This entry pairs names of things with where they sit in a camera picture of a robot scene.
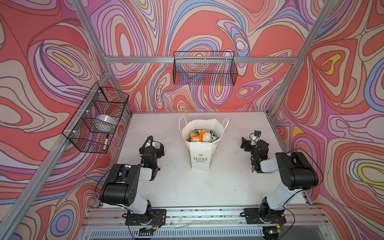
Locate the white floral paper bag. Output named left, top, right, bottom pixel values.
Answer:
left=178, top=116, right=229, bottom=171

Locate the orange candy bag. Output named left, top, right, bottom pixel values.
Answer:
left=189, top=129, right=219, bottom=143

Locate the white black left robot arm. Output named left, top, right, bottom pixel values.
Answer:
left=99, top=136, right=167, bottom=228

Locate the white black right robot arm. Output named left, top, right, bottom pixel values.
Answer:
left=241, top=138, right=319, bottom=225

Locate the black marker pen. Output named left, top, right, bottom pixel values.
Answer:
left=103, top=134, right=109, bottom=152

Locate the silver tape roll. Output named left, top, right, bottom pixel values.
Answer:
left=96, top=114, right=118, bottom=126

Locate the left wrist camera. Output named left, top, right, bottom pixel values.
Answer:
left=145, top=141, right=160, bottom=149

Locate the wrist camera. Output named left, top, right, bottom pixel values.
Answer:
left=145, top=141, right=160, bottom=149
left=251, top=131, right=262, bottom=145

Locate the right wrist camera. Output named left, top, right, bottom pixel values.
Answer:
left=251, top=131, right=262, bottom=145

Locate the black wire basket left wall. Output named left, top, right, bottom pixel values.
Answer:
left=62, top=83, right=129, bottom=154

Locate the black wire basket wall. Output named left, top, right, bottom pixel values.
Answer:
left=173, top=50, right=238, bottom=86
left=62, top=83, right=129, bottom=154

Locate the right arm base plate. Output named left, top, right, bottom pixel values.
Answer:
left=240, top=208, right=287, bottom=225

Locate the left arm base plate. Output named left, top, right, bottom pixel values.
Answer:
left=122, top=209, right=167, bottom=227

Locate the aluminium front rail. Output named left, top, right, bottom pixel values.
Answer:
left=83, top=205, right=329, bottom=228

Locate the black wire basket back wall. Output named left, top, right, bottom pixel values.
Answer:
left=173, top=50, right=238, bottom=86

